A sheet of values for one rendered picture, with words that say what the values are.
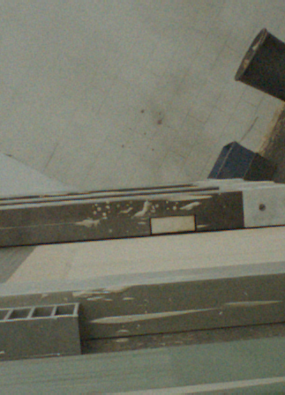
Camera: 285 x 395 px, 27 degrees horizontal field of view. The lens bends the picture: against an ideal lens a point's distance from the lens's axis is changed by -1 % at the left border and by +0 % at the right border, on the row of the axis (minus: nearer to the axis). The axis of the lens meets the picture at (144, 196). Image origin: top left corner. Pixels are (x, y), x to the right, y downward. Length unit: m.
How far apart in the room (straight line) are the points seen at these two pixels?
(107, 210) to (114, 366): 0.84
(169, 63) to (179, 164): 1.01
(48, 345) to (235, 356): 0.20
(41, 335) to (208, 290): 0.13
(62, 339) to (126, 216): 0.67
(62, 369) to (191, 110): 5.85
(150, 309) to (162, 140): 5.57
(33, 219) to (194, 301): 0.66
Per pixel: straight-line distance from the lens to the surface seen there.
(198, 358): 0.25
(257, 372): 0.23
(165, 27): 6.18
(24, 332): 0.43
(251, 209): 1.11
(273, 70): 5.12
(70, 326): 0.42
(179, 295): 0.46
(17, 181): 4.62
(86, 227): 1.08
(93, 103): 6.01
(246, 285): 0.47
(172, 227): 1.09
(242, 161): 5.08
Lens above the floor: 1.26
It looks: 4 degrees down
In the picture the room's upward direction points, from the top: 62 degrees counter-clockwise
